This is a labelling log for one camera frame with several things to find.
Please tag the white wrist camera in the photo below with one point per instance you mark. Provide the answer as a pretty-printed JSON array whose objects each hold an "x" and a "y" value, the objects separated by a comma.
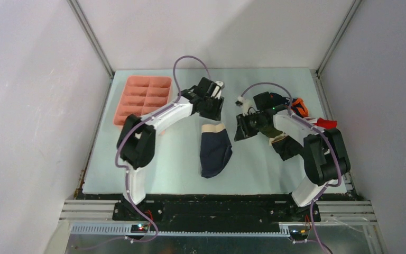
[
  {"x": 217, "y": 92},
  {"x": 244, "y": 104}
]

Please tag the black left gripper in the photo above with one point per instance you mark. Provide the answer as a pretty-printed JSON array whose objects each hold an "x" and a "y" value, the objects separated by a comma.
[{"x": 215, "y": 112}]

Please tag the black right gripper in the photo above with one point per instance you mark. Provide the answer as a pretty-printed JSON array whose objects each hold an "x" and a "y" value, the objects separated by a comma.
[{"x": 243, "y": 131}]

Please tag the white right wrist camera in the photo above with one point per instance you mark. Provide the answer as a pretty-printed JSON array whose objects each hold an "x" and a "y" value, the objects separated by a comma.
[{"x": 244, "y": 104}]

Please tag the pink compartment tray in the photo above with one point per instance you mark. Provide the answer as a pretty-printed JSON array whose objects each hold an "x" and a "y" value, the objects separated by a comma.
[{"x": 142, "y": 95}]

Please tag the navy underwear with cream waistband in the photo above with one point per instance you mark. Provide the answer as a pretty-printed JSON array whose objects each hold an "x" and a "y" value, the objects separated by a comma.
[{"x": 215, "y": 149}]

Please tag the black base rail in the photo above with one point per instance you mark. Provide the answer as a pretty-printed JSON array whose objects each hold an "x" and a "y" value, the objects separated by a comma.
[{"x": 217, "y": 213}]

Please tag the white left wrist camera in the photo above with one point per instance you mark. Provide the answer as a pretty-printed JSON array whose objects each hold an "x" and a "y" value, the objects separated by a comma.
[{"x": 217, "y": 92}]

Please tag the olive green underwear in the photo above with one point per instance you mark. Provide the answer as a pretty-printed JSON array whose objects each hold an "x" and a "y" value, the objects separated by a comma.
[{"x": 270, "y": 132}]

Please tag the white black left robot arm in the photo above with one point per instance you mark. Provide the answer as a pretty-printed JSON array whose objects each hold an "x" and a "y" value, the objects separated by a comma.
[{"x": 137, "y": 140}]

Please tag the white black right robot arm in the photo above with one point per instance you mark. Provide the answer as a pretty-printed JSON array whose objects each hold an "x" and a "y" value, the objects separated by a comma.
[{"x": 325, "y": 159}]

